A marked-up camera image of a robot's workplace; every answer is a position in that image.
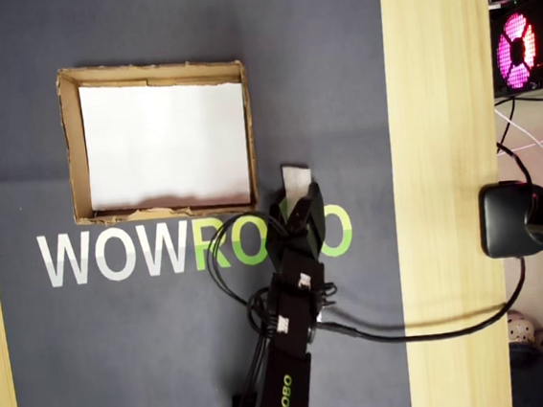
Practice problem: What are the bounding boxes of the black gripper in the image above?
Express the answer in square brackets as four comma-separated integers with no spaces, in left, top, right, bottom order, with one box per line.
[260,181,333,311]

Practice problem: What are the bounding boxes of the white foam block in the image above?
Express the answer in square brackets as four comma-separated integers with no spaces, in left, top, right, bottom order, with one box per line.
[280,161,316,213]

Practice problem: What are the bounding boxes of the brown cardboard box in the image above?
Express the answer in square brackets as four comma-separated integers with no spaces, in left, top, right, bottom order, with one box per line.
[55,50,262,232]

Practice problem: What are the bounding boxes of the white paper sheet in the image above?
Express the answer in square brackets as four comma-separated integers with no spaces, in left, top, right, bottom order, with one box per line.
[78,70,256,220]

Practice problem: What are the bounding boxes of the dark grey WOWROBO mat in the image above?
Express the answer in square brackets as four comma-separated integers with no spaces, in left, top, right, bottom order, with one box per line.
[0,0,422,407]

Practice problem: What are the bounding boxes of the spotted white slipper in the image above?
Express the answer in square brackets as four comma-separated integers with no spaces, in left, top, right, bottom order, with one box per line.
[505,306,543,373]

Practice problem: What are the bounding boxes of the thick black camera cable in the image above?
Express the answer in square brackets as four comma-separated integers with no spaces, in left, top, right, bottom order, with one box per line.
[314,255,532,351]

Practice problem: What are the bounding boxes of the thin black arm wires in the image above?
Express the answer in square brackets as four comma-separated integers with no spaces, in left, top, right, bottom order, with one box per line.
[203,210,297,407]

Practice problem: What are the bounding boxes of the curved black cable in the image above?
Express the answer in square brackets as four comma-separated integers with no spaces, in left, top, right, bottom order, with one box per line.
[490,95,535,188]

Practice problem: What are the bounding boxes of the straight black cable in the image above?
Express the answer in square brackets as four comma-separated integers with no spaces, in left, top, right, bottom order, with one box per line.
[494,93,543,111]

